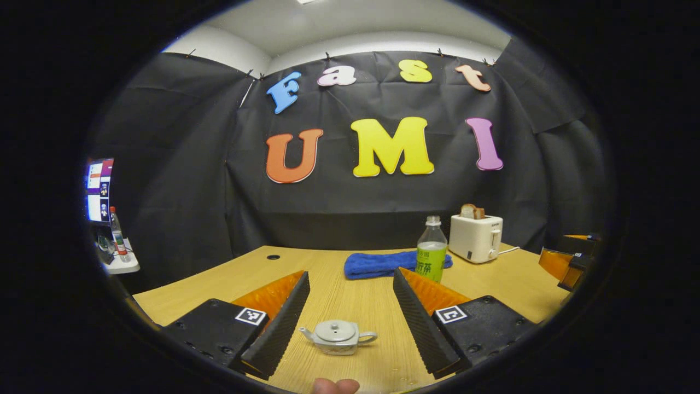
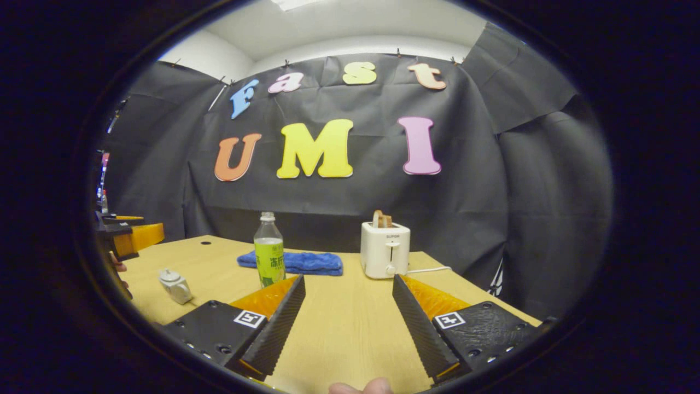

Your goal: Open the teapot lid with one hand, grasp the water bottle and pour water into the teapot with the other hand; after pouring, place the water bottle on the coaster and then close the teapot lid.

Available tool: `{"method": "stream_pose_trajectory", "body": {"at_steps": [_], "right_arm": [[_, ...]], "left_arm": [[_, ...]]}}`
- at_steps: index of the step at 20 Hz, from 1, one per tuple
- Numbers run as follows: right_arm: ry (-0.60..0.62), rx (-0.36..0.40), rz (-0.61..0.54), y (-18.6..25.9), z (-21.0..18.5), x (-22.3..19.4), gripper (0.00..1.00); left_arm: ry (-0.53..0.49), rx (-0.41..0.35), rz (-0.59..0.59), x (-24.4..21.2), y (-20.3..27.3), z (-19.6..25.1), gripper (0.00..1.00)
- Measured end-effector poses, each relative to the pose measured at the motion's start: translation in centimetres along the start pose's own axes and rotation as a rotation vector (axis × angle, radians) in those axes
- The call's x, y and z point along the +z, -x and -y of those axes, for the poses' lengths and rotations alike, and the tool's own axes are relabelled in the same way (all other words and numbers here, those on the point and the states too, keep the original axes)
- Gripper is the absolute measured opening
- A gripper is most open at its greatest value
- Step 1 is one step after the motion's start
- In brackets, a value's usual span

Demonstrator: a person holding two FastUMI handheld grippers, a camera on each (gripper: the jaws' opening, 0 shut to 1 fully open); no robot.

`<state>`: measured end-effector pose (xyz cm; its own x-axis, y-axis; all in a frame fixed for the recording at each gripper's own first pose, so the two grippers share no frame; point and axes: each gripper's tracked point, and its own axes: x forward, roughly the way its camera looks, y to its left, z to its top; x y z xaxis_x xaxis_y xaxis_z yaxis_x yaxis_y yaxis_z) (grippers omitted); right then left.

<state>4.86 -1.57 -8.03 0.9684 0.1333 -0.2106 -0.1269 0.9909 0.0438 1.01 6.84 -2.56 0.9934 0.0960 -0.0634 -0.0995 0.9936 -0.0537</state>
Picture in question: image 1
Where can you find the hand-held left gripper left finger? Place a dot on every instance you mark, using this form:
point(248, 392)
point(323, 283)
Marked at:
point(279, 334)

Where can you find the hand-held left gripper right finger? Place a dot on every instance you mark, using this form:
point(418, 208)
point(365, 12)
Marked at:
point(424, 328)

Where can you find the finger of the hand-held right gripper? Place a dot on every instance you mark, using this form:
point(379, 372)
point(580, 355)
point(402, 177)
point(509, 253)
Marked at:
point(555, 260)
point(577, 271)

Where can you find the white ceramic teacup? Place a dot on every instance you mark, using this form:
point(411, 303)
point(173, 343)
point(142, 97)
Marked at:
point(336, 347)

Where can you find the green label water bottle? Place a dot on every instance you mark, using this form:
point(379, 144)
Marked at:
point(432, 257)

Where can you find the red cap plastic bottle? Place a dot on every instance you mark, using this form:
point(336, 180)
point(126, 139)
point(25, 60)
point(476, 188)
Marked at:
point(118, 241)

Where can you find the blue towel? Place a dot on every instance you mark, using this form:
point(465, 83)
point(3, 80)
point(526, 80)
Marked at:
point(377, 264)

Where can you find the white toaster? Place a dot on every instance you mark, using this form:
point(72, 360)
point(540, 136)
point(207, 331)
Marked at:
point(473, 238)

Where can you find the bread slice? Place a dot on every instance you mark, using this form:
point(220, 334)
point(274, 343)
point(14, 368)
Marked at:
point(471, 212)

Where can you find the black backdrop cloth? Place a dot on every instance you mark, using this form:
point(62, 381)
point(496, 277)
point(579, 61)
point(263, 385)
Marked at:
point(355, 208)

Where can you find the white side table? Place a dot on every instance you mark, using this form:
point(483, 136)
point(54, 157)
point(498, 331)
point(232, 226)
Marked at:
point(123, 267)

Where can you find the computer monitor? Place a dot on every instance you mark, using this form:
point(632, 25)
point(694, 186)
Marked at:
point(98, 191)

